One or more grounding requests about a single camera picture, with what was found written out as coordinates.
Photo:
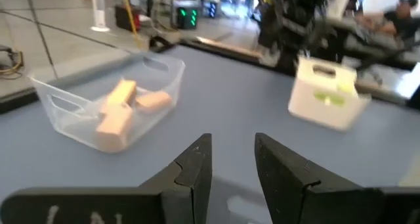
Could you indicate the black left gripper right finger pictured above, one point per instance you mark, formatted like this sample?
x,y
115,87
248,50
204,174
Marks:
x,y
288,188

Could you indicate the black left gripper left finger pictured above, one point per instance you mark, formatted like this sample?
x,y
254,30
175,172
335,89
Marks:
x,y
183,184

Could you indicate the small orange block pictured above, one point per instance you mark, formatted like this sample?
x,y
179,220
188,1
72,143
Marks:
x,y
154,102

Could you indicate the medium orange block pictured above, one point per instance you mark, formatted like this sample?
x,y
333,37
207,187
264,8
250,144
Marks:
x,y
115,128

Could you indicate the long orange block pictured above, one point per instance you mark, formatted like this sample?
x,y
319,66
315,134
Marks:
x,y
123,92

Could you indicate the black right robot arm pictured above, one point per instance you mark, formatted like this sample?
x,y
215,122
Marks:
x,y
292,23

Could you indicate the white plastic bin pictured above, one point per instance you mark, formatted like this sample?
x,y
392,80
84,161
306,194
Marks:
x,y
325,86

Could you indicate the clear plastic bin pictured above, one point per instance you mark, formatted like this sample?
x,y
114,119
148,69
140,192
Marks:
x,y
65,119

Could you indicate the white paper sheet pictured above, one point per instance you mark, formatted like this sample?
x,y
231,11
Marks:
x,y
409,85

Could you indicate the machine with green lights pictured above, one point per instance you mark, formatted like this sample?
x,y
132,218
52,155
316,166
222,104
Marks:
x,y
187,17

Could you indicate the black and red box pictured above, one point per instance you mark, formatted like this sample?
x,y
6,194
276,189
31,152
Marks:
x,y
126,17

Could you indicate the white pole stand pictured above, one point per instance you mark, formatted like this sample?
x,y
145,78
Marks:
x,y
99,10

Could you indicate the person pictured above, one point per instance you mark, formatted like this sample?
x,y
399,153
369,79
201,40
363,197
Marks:
x,y
397,20

